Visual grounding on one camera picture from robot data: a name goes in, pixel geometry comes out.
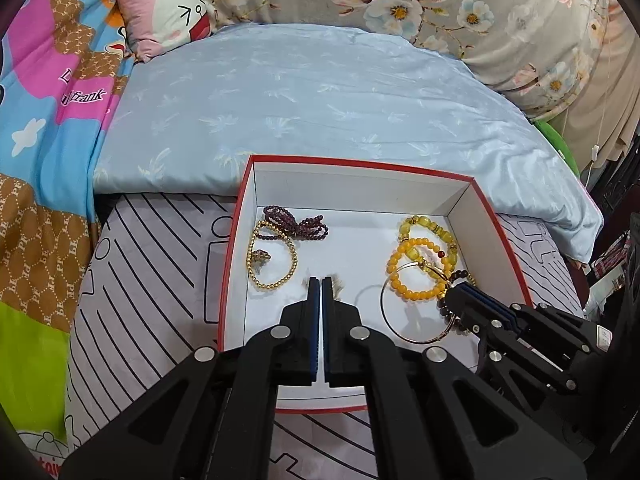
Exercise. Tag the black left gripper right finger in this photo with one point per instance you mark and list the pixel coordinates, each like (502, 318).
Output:
(341, 359)

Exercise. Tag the green plastic object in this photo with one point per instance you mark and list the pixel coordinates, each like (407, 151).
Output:
(559, 144)

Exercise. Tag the pink rabbit pillow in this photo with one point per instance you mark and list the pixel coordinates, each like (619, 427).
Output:
(155, 27)

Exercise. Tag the light blue quilt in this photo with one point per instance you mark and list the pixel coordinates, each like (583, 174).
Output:
(189, 119)

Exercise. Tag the grey floral duvet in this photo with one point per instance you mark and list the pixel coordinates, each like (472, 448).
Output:
(539, 54)

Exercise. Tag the beige hanging curtain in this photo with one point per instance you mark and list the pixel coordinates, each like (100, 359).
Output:
(599, 126)

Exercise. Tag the gold bangle dark beads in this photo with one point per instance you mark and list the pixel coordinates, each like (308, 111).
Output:
(420, 317)

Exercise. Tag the colourful monkey cartoon blanket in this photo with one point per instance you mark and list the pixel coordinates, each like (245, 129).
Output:
(64, 66)

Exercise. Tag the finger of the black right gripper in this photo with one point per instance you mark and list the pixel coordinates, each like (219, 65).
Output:
(480, 299)
(536, 347)

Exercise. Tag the red cardboard box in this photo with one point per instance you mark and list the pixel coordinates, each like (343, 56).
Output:
(363, 205)

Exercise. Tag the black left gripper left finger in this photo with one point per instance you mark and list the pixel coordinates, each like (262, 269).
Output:
(299, 359)

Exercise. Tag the grey striped bed sheet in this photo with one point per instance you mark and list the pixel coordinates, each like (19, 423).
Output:
(151, 296)

